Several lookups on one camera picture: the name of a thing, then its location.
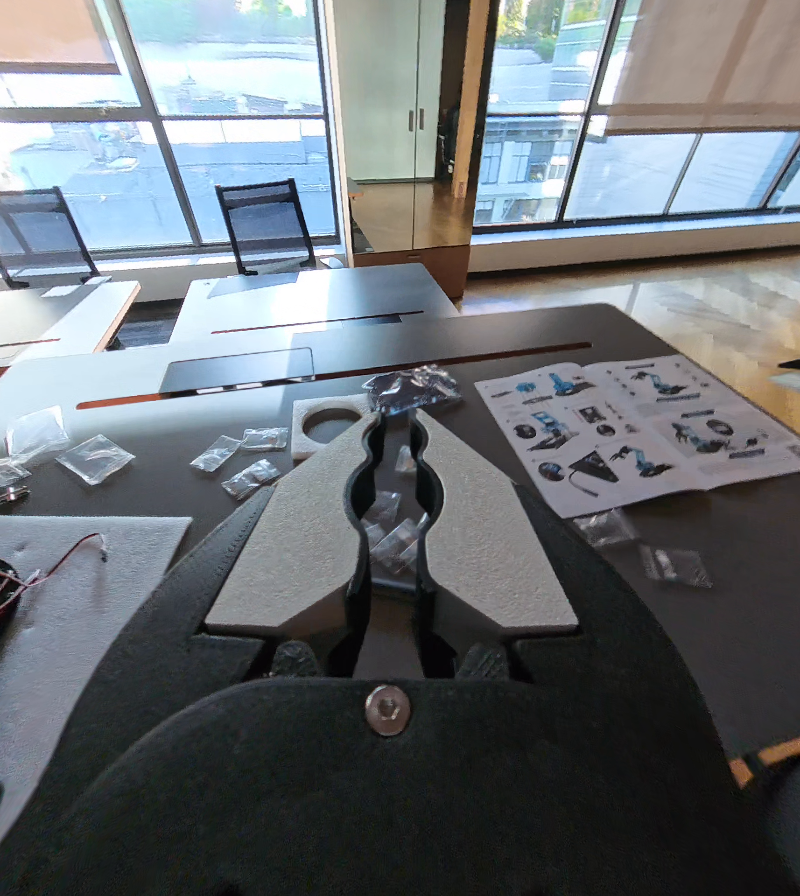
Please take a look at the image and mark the tall glossy cabinet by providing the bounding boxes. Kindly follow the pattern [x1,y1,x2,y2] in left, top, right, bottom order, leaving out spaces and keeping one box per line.
[323,0,474,301]

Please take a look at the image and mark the red white motor wires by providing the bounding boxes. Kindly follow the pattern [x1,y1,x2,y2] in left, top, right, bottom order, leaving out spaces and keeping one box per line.
[0,528,108,627]

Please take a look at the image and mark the grey foam sheet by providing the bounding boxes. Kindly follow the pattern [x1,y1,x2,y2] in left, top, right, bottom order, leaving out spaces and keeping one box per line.
[0,514,194,896]

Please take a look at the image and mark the scattered small parts bags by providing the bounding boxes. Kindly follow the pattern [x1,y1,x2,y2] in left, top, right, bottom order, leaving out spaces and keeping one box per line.
[190,427,712,588]

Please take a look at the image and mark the beige window blind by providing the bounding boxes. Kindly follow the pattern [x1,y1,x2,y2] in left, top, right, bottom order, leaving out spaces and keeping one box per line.
[604,0,800,137]
[0,0,123,76]

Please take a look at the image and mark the large window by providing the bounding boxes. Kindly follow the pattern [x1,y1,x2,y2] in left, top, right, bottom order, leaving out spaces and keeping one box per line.
[0,0,341,267]
[473,0,800,226]

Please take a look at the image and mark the grey desk with slot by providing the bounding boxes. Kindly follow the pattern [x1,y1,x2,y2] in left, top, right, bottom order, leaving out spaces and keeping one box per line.
[169,262,460,351]

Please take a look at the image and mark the white desk with orange edge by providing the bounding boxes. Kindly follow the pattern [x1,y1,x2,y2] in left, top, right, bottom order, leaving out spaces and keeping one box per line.
[0,280,142,382]

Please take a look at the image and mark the printed instruction manual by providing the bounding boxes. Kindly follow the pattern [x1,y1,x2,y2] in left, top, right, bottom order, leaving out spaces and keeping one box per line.
[473,355,800,519]

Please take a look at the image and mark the dark desk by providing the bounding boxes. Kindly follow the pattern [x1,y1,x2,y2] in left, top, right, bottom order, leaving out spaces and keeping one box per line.
[0,302,800,792]

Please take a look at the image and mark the white foam block with hole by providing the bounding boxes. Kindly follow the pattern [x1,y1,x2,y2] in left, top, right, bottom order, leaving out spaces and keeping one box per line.
[291,394,374,461]

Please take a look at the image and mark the black mesh chair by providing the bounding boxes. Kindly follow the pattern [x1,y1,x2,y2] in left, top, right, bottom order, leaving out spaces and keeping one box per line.
[0,185,101,291]
[214,178,318,277]

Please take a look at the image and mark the dark plastic bag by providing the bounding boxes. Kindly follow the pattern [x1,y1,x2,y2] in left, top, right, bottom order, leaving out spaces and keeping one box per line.
[362,364,463,415]

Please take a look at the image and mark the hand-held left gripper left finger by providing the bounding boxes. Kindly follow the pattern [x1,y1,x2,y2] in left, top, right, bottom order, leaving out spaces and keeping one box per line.
[204,410,382,674]

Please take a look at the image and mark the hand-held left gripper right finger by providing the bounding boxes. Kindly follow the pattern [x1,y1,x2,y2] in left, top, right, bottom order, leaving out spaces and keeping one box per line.
[410,409,579,676]

